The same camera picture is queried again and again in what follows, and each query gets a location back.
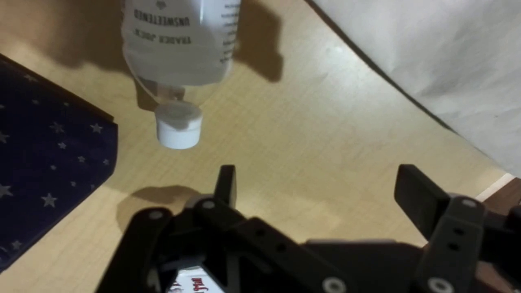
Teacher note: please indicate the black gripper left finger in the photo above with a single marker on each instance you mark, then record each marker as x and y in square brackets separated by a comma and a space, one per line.
[261, 238]

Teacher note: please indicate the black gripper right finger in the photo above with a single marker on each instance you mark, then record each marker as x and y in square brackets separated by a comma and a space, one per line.
[445, 238]

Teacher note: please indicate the clear plastic bottle white cap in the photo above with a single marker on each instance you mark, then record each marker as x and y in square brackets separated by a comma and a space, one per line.
[179, 43]

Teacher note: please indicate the white canvas tote bag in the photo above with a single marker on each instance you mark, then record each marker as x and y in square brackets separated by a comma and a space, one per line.
[433, 66]

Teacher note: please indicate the navy star pattern pouch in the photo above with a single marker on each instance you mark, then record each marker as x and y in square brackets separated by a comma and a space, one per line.
[43, 163]

